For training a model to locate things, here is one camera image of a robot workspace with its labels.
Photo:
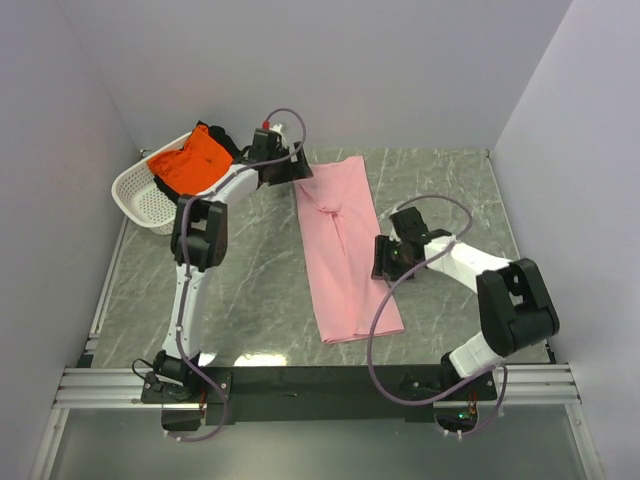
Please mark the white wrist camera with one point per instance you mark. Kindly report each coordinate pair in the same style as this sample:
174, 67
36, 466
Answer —
397, 209
279, 128

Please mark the orange t shirt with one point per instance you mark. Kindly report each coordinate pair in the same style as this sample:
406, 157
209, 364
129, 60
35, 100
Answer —
195, 160

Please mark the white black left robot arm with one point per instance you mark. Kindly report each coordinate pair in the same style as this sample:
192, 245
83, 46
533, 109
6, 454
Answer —
199, 243

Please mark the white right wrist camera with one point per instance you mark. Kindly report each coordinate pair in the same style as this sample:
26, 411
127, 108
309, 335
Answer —
397, 209

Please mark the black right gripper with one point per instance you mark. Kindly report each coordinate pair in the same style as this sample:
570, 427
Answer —
382, 257

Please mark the pink t shirt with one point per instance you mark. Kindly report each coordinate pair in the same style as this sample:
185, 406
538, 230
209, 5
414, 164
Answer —
339, 225

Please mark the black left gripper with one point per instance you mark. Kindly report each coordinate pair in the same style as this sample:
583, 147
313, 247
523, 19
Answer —
296, 163

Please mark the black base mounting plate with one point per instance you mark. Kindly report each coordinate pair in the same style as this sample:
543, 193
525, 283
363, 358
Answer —
286, 393

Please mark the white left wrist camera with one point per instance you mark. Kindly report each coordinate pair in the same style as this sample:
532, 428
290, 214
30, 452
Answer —
279, 128

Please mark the white perforated plastic basket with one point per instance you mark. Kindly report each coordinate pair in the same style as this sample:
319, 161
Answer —
139, 198

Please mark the black t shirt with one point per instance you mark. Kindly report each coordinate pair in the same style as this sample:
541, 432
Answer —
220, 135

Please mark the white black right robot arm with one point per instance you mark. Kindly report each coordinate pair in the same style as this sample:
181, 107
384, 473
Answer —
515, 308

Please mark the aluminium extrusion rail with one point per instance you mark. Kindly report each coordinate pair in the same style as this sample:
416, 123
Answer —
88, 388

